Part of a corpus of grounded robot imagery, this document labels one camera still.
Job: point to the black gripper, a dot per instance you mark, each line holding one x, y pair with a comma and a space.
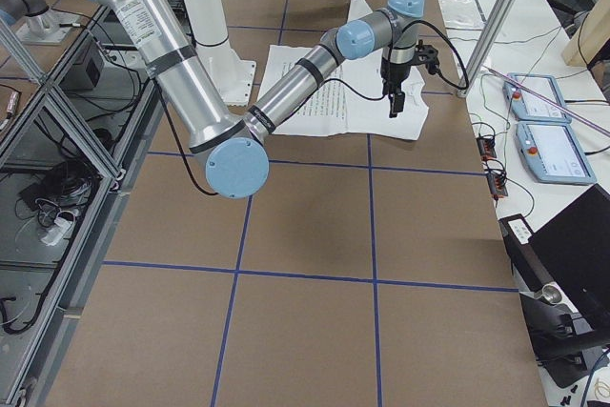
395, 73

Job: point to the white long-sleeve printed shirt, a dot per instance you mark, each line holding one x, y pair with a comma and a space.
335, 86

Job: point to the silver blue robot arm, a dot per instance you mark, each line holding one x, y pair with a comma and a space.
230, 147

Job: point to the clear plastic document sleeve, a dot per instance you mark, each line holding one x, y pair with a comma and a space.
462, 15

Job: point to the orange black electronics board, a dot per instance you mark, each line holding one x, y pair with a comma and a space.
495, 171

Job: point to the far blue teach pendant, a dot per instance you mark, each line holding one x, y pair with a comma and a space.
527, 106

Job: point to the blue teach pendant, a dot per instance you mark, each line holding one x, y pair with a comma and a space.
527, 106
553, 154

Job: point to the near blue teach pendant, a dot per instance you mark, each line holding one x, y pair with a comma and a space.
553, 154

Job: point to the black laptop computer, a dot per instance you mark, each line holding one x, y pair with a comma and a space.
565, 263

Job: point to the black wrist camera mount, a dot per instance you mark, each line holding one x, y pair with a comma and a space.
427, 56

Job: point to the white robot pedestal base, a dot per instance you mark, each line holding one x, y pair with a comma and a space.
231, 75

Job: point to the grey aluminium frame post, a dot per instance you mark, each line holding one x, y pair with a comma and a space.
485, 42

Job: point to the black box under frame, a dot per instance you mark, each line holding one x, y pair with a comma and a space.
85, 72

